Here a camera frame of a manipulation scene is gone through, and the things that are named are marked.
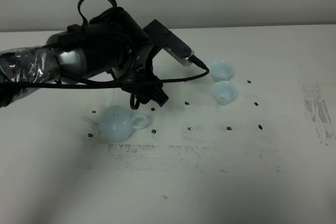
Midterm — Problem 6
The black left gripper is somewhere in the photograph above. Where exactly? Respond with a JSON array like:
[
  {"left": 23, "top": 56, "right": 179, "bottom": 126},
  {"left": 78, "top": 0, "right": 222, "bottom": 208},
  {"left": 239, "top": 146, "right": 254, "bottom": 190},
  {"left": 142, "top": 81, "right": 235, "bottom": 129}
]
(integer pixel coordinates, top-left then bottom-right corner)
[{"left": 104, "top": 7, "right": 169, "bottom": 106}]

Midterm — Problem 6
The light blue porcelain teapot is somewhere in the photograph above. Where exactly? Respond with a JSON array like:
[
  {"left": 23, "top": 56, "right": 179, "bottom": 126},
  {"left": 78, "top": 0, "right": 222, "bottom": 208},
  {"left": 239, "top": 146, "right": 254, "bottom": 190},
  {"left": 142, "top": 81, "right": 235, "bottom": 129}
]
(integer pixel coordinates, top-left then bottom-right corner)
[{"left": 81, "top": 106, "right": 149, "bottom": 143}]

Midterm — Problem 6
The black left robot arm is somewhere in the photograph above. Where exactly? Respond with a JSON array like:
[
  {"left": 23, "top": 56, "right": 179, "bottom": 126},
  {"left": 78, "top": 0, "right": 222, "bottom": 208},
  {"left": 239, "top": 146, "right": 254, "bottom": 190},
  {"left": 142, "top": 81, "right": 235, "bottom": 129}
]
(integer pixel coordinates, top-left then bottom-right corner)
[{"left": 1, "top": 7, "right": 168, "bottom": 109}]

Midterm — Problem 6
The near light blue teacup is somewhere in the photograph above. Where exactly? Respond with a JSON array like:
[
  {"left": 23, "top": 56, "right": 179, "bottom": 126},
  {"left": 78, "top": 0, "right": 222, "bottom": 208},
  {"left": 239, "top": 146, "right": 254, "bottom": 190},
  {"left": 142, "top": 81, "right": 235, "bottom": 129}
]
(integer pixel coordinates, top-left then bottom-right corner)
[{"left": 211, "top": 81, "right": 237, "bottom": 105}]

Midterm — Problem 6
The light blue teacup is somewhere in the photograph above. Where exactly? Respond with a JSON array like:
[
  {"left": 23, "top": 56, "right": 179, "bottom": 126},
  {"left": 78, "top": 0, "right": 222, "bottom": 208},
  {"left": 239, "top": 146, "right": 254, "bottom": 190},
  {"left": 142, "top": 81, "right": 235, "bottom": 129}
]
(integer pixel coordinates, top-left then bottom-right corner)
[
  {"left": 209, "top": 60, "right": 235, "bottom": 82},
  {"left": 211, "top": 81, "right": 237, "bottom": 105}
]

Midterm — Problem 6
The far light blue teacup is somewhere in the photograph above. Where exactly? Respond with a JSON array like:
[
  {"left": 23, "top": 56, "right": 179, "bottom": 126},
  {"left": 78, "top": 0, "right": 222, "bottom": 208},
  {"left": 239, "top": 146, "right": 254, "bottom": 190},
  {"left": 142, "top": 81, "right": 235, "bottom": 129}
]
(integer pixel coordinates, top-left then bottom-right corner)
[{"left": 209, "top": 60, "right": 235, "bottom": 82}]

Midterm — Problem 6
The black left camera cable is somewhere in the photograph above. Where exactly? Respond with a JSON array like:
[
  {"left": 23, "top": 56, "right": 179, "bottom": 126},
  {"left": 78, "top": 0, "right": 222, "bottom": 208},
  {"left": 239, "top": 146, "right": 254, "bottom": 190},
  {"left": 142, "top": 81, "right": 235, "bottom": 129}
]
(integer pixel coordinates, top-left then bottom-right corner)
[{"left": 0, "top": 0, "right": 210, "bottom": 111}]

